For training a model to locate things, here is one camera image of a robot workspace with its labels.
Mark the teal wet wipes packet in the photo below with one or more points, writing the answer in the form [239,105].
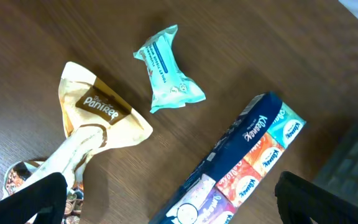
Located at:
[171,88]

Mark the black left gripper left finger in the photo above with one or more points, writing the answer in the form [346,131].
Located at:
[45,200]

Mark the Kleenex tissue multipack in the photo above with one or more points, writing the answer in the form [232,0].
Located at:
[236,165]

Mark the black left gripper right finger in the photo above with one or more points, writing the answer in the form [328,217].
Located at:
[301,202]

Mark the grey plastic basket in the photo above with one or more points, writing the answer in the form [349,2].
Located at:
[339,175]

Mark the beige Pantree snack bag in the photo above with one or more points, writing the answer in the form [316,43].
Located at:
[95,119]

